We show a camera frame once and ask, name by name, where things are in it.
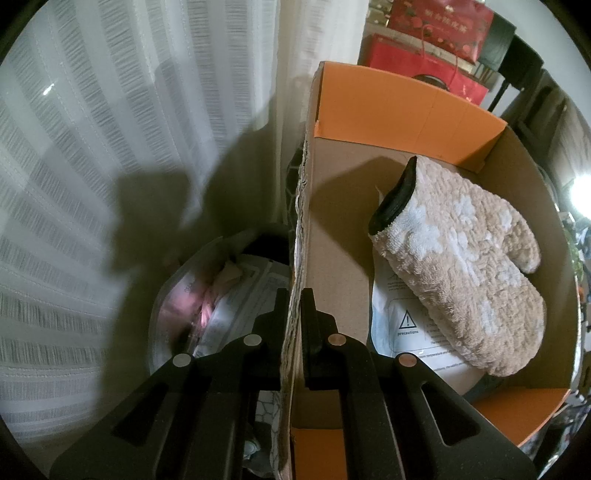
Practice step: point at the bright lamp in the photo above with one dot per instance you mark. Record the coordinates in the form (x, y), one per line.
(579, 194)

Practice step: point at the white plastic packet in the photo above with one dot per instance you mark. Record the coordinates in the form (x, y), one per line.
(415, 332)

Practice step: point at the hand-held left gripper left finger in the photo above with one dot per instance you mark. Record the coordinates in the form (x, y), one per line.
(280, 318)

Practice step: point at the white sheer curtain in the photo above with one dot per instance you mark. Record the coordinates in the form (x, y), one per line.
(92, 138)

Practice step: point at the orange cardboard box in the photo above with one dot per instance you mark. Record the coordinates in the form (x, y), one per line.
(337, 258)

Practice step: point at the red floral gift bag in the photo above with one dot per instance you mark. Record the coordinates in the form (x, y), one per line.
(438, 23)

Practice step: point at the beige terry oven mitt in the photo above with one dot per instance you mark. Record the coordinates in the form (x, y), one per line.
(461, 277)

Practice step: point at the clear plastic bag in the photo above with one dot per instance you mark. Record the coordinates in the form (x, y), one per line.
(184, 295)

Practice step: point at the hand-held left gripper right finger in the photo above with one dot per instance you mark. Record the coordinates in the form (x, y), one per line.
(308, 321)

